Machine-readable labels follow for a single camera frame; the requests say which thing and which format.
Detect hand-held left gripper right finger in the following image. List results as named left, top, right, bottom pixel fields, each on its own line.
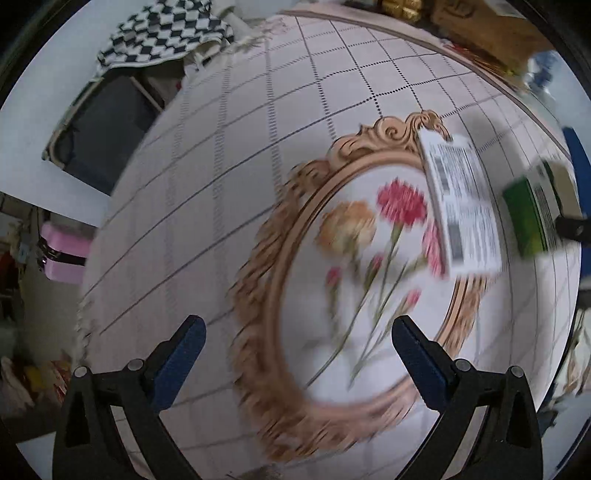
left=392, top=316, right=542, bottom=480

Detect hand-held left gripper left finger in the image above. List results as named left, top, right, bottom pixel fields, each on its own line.
left=52, top=315, right=207, bottom=480

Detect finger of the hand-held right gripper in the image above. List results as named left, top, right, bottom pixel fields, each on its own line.
left=554, top=215, right=591, bottom=242

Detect green and white box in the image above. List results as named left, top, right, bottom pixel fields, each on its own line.
left=502, top=159, right=581, bottom=259

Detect white printed box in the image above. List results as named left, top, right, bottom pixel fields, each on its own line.
left=418, top=130, right=505, bottom=278

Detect blue cushion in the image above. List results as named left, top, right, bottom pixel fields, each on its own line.
left=563, top=127, right=591, bottom=186

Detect pink case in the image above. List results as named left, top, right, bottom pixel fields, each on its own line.
left=37, top=222, right=96, bottom=285

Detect floral diamond-pattern tablecloth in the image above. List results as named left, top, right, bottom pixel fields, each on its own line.
left=74, top=14, right=583, bottom=480

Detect brown cardboard box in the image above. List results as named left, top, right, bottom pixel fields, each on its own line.
left=431, top=0, right=556, bottom=71

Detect black folding cot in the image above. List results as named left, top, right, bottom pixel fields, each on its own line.
left=41, top=69, right=168, bottom=195

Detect black white checkered cloth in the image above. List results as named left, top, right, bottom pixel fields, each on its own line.
left=96, top=0, right=237, bottom=71

